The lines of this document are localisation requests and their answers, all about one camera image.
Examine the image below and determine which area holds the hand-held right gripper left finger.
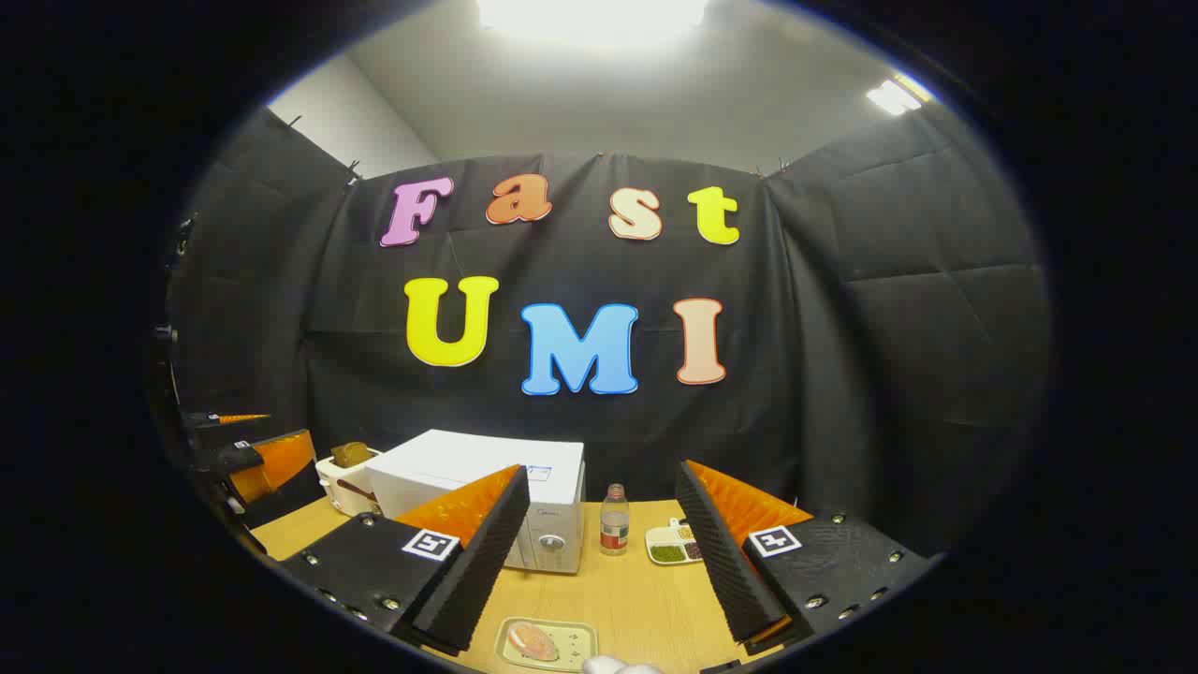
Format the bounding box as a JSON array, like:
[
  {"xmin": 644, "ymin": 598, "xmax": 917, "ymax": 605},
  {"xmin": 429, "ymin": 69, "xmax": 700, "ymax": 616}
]
[{"xmin": 281, "ymin": 463, "xmax": 531, "ymax": 656}]

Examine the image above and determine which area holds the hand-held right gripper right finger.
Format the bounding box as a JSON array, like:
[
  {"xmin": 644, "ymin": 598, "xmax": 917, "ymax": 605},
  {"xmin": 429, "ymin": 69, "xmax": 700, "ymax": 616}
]
[{"xmin": 676, "ymin": 459, "xmax": 937, "ymax": 656}]

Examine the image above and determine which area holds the sesame bread roll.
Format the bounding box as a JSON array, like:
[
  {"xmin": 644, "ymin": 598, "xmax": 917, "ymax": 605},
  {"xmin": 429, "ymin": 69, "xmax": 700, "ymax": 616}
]
[{"xmin": 508, "ymin": 623, "xmax": 561, "ymax": 662}]

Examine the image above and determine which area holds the white microwave oven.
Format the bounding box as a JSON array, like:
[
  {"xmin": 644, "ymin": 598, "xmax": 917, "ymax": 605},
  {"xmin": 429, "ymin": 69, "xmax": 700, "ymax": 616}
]
[{"xmin": 365, "ymin": 429, "xmax": 588, "ymax": 575}]

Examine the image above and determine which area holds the white divided dish of beans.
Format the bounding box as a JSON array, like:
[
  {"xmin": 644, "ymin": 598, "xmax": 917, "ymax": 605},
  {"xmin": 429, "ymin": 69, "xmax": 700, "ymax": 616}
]
[{"xmin": 645, "ymin": 518, "xmax": 704, "ymax": 565}]

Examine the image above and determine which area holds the white toaster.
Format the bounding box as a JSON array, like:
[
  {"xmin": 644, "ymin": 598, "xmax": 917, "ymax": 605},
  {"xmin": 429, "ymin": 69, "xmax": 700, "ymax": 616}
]
[{"xmin": 315, "ymin": 447, "xmax": 385, "ymax": 518}]

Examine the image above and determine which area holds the clear bottle with red label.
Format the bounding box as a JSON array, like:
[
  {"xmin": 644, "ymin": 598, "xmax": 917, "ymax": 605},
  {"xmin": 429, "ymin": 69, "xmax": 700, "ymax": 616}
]
[{"xmin": 600, "ymin": 483, "xmax": 630, "ymax": 557}]

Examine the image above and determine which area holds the pale green rectangular tray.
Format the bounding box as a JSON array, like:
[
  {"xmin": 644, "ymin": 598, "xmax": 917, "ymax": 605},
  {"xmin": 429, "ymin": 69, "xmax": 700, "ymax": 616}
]
[{"xmin": 494, "ymin": 616, "xmax": 600, "ymax": 673}]

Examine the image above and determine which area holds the black backdrop cloth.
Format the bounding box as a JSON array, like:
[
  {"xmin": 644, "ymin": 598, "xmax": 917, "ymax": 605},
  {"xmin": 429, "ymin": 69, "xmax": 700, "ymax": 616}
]
[{"xmin": 164, "ymin": 103, "xmax": 1049, "ymax": 563}]

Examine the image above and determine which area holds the small ceiling light panel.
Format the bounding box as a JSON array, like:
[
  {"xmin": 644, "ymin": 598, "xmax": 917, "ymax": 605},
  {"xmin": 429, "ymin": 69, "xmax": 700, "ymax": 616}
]
[{"xmin": 866, "ymin": 75, "xmax": 932, "ymax": 116}]

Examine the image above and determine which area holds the large ceiling light panel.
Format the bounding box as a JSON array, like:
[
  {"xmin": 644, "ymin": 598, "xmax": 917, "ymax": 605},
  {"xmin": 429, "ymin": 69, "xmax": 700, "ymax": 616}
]
[{"xmin": 477, "ymin": 0, "xmax": 709, "ymax": 43}]

